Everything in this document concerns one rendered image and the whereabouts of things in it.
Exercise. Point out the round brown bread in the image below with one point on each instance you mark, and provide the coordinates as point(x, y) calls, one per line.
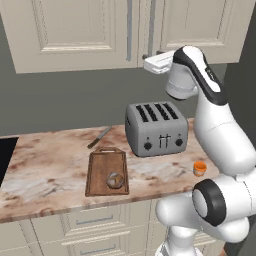
point(115, 180)

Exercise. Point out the cream drawer front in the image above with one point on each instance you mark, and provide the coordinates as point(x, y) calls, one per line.
point(96, 213)
point(100, 241)

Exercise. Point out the black hob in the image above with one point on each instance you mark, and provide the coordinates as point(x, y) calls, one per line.
point(6, 156)

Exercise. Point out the orange jam jar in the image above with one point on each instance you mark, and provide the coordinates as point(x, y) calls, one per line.
point(199, 169)

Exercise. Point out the brown wooden cutting board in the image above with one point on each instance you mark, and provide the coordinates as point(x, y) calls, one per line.
point(100, 170)

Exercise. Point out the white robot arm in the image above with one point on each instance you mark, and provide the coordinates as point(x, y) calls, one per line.
point(220, 140)

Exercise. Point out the wide cream wall cabinet door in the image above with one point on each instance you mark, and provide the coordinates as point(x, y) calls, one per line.
point(66, 30)

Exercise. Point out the grey four-slot toaster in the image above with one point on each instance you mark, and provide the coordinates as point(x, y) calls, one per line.
point(156, 133)

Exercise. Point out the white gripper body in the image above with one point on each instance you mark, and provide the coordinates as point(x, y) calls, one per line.
point(159, 63)

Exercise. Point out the narrow cream wall cabinet door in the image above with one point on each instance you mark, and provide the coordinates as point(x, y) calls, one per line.
point(206, 26)

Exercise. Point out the cream base cabinet door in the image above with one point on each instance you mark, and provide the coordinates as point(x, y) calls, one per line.
point(16, 240)

